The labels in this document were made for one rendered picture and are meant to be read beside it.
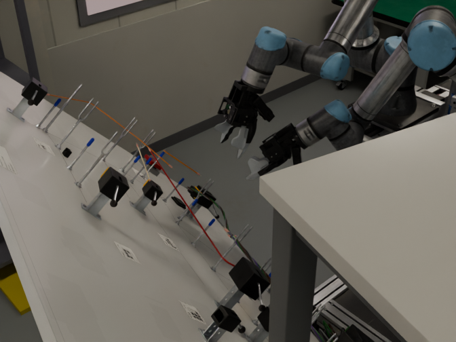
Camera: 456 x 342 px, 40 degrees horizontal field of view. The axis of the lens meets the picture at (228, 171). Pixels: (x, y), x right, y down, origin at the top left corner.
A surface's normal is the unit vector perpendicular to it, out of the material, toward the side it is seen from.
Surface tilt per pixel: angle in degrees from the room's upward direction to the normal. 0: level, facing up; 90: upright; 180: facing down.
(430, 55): 86
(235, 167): 0
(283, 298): 90
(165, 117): 90
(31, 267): 48
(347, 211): 0
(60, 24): 90
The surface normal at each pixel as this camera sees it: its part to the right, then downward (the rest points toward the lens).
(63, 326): 0.65, -0.76
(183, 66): 0.66, 0.42
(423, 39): -0.39, 0.46
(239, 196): -0.01, -0.83
